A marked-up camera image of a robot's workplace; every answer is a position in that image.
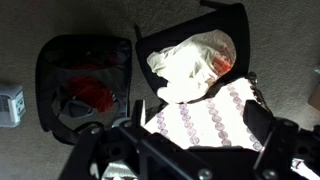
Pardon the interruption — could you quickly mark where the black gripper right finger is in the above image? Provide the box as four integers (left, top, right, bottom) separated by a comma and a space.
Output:
243, 100, 299, 180

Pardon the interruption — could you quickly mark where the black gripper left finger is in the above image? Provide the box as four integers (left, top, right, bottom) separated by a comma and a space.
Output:
118, 100, 214, 180

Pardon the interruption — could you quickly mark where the white cloth with red print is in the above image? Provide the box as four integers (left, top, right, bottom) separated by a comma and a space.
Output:
147, 30, 237, 103

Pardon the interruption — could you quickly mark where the red garment in basket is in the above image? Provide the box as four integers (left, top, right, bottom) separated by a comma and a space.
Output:
65, 54, 118, 114

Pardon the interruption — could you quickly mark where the black mesh laundry basket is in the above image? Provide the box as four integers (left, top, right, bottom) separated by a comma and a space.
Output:
35, 34, 132, 145

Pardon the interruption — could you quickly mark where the brown cardboard box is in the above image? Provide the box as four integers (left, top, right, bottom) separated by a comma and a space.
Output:
308, 83, 320, 111

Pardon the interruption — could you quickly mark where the white purple patterned pillow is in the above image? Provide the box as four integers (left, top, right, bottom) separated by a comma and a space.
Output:
144, 78, 263, 155

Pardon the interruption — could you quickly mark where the black chair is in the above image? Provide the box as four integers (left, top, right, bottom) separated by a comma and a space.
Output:
136, 0, 256, 113

